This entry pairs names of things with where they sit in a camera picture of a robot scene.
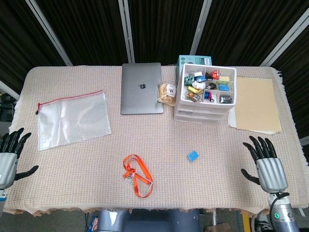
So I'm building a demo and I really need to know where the left black-fingered grey robot hand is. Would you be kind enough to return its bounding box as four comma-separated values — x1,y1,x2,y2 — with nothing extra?
0,127,39,189

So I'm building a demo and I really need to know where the clear metal-framed badge holder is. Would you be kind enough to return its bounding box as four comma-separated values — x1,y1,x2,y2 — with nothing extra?
130,173,155,196

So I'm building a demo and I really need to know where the clear bag of snacks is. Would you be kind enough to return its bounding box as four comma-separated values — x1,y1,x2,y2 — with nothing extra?
157,82,178,106

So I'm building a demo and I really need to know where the blue-grey robot torso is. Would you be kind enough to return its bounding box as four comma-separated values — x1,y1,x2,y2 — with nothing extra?
95,208,201,232

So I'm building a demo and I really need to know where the small blue block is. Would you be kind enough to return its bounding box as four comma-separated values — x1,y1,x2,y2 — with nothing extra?
186,150,198,162

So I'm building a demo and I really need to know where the white partition post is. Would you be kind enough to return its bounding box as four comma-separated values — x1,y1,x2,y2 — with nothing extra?
189,0,213,56
25,0,73,66
118,0,135,64
260,12,309,67

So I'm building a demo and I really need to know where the orange lanyard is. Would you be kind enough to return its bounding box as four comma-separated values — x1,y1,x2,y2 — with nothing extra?
123,154,154,199

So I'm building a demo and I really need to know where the right black-fingered grey robot hand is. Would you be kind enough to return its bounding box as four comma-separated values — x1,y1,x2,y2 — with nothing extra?
240,135,289,194

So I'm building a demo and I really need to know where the clear middle drawer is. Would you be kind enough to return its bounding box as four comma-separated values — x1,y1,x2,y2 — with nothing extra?
175,108,227,119

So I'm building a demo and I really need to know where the tan manila folder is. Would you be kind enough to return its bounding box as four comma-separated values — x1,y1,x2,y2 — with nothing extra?
235,76,282,132

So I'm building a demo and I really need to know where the clear highest drawer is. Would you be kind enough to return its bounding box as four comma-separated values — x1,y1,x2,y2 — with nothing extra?
177,103,230,112

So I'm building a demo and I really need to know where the brown patterned item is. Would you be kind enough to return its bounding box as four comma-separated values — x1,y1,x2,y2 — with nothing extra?
184,93,201,102

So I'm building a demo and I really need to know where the grey closed laptop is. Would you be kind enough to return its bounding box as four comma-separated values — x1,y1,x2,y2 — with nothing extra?
120,62,164,115

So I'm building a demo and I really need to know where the beige woven tablecloth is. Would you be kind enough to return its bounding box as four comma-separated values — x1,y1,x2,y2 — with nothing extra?
8,65,309,217

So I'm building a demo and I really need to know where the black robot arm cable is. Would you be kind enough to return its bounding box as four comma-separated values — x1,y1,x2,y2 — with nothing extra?
269,192,290,232

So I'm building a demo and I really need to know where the clear mesh zipper pouch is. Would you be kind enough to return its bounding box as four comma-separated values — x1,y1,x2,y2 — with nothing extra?
35,90,112,152

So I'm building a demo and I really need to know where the teal cardboard box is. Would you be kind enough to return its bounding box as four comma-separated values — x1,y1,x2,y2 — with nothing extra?
175,55,213,84

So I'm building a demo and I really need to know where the clear lowest drawer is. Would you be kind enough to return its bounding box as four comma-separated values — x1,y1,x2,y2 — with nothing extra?
173,114,224,124

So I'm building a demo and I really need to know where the white drawer organizer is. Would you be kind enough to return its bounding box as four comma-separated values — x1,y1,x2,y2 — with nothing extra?
173,63,237,124

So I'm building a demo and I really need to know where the green and blue packet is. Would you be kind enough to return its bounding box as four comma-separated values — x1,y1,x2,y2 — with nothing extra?
216,81,230,92

